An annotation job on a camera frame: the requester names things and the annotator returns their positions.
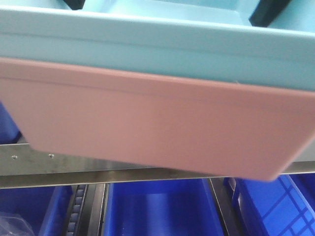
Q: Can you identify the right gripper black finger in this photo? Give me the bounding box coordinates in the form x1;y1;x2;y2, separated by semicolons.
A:
249;0;290;27

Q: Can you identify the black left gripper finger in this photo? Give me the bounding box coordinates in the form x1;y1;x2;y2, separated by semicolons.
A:
63;0;85;10

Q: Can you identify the light blue plastic box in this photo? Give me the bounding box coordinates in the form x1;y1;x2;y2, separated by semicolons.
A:
0;0;315;91

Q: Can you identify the pink plastic box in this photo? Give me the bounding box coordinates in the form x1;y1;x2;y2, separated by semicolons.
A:
0;58;315;180

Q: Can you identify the stainless steel shelf rack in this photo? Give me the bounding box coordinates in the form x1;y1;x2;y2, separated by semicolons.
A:
0;135;315;236

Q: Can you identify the upper blue bin left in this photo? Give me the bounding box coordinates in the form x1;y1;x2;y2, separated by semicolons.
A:
0;103;21;145

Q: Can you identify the lower blue bin right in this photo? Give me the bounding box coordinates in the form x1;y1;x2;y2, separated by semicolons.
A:
223;174;315;236

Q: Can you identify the lower blue bin with bag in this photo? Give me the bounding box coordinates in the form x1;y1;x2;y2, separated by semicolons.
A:
0;186;73;236

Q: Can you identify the lower blue bin middle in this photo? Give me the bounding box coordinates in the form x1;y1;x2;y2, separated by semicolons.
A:
103;178;223;236

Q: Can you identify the clear plastic parts bag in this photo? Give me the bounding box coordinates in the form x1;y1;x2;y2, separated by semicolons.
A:
0;212;34;236

